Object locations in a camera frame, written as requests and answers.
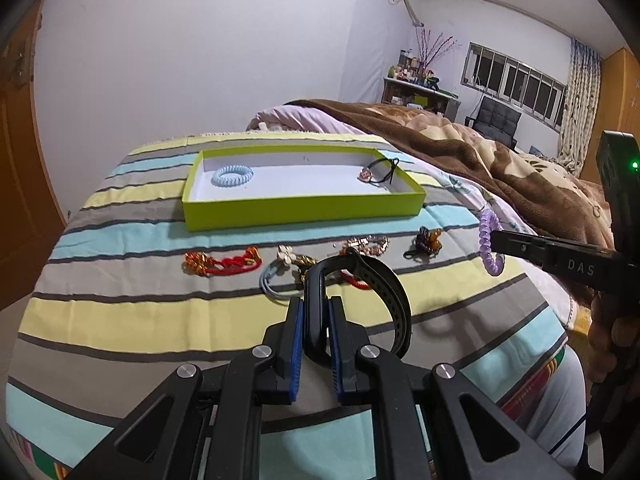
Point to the patterned curtain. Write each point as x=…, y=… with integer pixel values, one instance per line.
x=577, y=105

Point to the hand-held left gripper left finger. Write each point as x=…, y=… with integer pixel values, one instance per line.
x=295, y=350

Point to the pink quilt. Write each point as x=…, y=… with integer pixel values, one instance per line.
x=300, y=117

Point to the barred window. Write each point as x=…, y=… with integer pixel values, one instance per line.
x=515, y=80

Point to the striped blanket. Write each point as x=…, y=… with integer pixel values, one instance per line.
x=125, y=310

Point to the lime green shallow box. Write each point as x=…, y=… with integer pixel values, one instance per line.
x=300, y=205

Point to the wooden door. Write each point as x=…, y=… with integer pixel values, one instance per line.
x=25, y=185

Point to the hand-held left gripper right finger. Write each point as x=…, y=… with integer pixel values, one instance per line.
x=335, y=355

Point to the wooden wardrobe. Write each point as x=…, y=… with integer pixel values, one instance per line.
x=617, y=95

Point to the black watch band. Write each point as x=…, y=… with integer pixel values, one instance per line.
x=315, y=310

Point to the brown fleece blanket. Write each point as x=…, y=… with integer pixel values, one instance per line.
x=475, y=160

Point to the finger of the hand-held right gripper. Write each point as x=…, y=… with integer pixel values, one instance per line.
x=520, y=246

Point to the cluttered desk shelf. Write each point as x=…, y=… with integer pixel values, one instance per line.
x=425, y=95

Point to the dark grey chair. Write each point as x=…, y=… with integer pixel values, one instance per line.
x=497, y=117

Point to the person's right hand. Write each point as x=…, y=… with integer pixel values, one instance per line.
x=612, y=340

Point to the purple branches in vase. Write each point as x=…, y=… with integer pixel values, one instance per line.
x=432, y=50

